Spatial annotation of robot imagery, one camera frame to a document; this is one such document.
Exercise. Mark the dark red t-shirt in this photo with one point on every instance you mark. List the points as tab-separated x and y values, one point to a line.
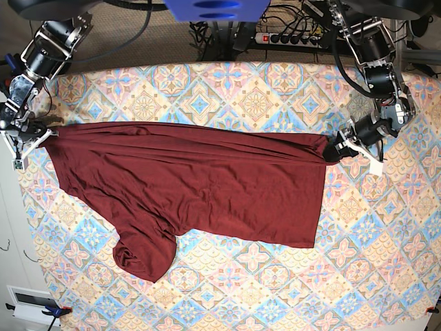
156	181

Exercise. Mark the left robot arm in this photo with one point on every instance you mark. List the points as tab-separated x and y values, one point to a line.
374	52

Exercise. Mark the orange clamp lower right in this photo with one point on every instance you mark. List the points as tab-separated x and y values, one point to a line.
432	310

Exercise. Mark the blue plastic mount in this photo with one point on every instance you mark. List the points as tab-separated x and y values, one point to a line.
217	10

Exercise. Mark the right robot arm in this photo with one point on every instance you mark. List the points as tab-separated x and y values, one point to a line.
50	49

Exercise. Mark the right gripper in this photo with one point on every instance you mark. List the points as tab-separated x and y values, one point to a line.
21	144

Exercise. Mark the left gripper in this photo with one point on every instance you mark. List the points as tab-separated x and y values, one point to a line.
347	143

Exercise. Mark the white wall socket box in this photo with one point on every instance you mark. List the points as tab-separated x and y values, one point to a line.
29	304

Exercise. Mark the white power strip red switch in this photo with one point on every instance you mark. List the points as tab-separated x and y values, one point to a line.
266	38

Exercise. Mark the patterned colourful tablecloth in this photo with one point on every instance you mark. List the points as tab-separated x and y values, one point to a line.
376	259

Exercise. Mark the clamp upper left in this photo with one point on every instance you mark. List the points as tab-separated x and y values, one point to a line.
9	69

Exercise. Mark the blue handled clamp lower left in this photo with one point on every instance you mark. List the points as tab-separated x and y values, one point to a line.
51	312

